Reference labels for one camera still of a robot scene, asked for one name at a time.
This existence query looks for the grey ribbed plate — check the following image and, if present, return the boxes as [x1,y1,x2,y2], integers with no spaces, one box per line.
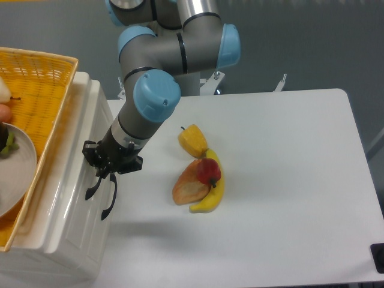
[1,124,37,215]

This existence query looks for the black corner device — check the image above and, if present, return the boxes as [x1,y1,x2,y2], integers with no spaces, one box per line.
[370,243,384,274]

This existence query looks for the pink peach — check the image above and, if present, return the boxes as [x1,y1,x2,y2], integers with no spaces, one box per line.
[0,104,12,123]

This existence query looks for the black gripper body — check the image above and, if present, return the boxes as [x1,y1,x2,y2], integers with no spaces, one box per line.
[97,131,140,171]

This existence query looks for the dark eggplant green stem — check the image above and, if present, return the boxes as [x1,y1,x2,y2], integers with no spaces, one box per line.
[1,122,19,159]

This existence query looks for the yellow bell pepper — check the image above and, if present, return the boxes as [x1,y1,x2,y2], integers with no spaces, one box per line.
[178,124,208,158]

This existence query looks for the white pear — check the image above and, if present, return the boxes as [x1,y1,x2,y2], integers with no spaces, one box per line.
[0,77,21,104]

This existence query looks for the black top drawer handle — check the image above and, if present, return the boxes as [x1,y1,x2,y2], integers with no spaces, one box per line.
[85,176,103,201]

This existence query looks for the red bell pepper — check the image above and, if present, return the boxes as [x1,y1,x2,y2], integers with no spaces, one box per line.
[197,158,222,188]

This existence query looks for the yellow woven basket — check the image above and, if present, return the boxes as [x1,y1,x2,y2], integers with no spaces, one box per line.
[1,47,79,253]

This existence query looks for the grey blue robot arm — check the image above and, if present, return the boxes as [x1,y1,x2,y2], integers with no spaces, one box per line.
[83,1,241,179]

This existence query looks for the white drawer cabinet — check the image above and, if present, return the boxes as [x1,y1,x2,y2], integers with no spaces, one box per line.
[1,72,115,278]

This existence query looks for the yellow banana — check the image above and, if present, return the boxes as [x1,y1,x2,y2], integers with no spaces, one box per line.
[189,148,225,213]

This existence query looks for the black drawer handle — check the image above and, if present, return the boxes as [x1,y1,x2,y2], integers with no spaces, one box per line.
[85,176,103,201]
[101,173,118,221]

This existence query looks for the black lower drawer handle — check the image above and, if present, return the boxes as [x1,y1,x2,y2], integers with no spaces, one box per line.
[101,173,118,221]

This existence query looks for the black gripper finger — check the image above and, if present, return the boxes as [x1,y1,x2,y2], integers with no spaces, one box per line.
[82,140,103,177]
[104,155,143,178]

